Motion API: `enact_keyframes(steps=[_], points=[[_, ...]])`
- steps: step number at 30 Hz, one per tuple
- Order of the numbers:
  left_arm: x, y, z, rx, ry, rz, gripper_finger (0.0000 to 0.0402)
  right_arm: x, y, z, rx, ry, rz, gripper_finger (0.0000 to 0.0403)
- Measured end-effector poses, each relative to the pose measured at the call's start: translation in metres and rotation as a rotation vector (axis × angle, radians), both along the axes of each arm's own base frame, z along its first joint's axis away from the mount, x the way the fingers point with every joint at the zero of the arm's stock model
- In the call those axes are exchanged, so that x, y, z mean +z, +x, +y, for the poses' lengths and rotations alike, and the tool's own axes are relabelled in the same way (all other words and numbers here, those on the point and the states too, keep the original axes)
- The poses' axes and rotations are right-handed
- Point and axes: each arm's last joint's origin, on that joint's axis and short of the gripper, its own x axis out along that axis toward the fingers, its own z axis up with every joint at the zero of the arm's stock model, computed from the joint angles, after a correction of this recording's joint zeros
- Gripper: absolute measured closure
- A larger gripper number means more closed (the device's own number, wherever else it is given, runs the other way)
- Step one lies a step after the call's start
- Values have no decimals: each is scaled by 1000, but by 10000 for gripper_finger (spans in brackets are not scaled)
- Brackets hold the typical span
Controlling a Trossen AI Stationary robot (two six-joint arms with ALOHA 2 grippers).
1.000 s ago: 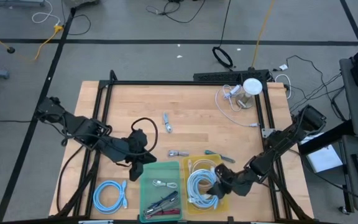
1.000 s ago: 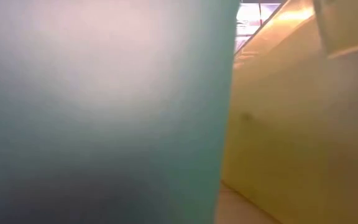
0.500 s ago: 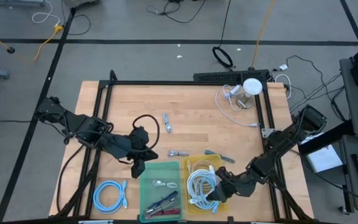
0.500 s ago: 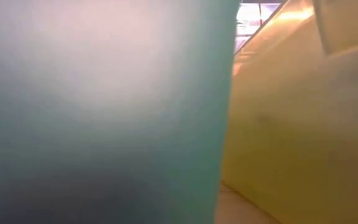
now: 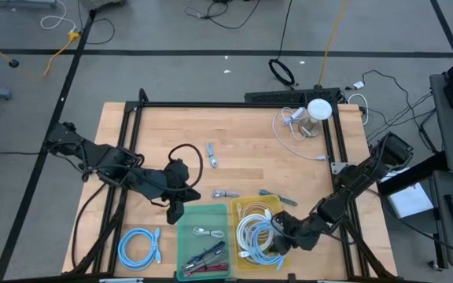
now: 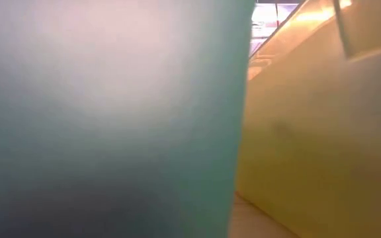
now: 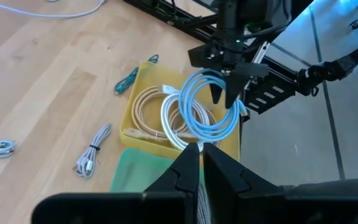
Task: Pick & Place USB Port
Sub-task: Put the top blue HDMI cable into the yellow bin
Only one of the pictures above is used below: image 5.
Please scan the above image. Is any black power strip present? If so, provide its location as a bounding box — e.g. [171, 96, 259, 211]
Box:
[244, 87, 342, 105]

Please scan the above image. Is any small silver grey cable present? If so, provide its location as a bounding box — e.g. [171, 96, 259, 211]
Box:
[212, 188, 241, 200]

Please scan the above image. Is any teal USB cable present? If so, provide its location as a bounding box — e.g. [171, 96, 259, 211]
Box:
[258, 189, 300, 208]

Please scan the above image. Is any green plastic bin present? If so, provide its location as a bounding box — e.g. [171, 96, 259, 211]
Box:
[175, 203, 233, 282]

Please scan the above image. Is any white disc on metal stand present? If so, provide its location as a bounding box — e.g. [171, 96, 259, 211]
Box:
[297, 97, 334, 139]

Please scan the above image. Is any orange floor cable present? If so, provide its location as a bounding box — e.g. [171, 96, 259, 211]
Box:
[316, 0, 349, 88]

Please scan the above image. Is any yellow floor cable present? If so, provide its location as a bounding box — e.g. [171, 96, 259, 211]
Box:
[0, 30, 82, 78]

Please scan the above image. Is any black coiled floor cable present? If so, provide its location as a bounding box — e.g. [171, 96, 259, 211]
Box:
[267, 0, 297, 88]

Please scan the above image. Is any white floor cable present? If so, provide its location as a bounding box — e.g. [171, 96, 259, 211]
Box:
[39, 0, 79, 33]

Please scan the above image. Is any pale grey-blue USB cable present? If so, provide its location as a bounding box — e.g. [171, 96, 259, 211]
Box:
[205, 141, 220, 170]

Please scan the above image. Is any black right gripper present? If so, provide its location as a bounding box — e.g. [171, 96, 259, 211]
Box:
[271, 211, 304, 256]

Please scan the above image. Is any magenta braided USB cable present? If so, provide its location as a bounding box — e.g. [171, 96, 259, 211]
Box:
[186, 263, 230, 274]

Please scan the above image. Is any thick beige cable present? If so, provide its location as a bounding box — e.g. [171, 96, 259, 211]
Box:
[237, 200, 278, 222]

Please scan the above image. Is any white paper box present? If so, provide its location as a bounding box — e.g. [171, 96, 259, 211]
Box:
[385, 182, 436, 220]

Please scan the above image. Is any white looped cable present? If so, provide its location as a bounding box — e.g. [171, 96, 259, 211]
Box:
[347, 93, 370, 127]

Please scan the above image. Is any light blue cable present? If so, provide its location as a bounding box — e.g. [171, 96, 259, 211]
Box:
[245, 219, 287, 271]
[116, 226, 163, 272]

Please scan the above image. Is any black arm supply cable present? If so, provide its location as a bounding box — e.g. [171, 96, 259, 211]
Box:
[70, 180, 110, 269]

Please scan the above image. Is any yellow plastic bin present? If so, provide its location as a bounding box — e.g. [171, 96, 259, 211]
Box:
[230, 194, 291, 273]

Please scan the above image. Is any black cable bundle on floor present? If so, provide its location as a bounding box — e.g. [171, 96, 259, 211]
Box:
[362, 69, 436, 143]

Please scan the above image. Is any grey braided USB cable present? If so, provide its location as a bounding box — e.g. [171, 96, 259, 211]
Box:
[181, 253, 230, 273]

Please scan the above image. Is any white charger cable with adapter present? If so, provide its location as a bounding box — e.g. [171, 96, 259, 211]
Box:
[271, 105, 330, 163]

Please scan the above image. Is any small white USB cable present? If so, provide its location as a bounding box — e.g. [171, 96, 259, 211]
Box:
[192, 226, 227, 240]

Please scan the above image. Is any black aluminium table frame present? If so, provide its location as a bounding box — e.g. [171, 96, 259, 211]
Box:
[68, 88, 401, 283]

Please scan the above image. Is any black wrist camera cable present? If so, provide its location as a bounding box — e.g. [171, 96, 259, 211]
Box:
[167, 142, 205, 194]

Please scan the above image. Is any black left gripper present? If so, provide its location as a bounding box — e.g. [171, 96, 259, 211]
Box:
[158, 158, 202, 225]

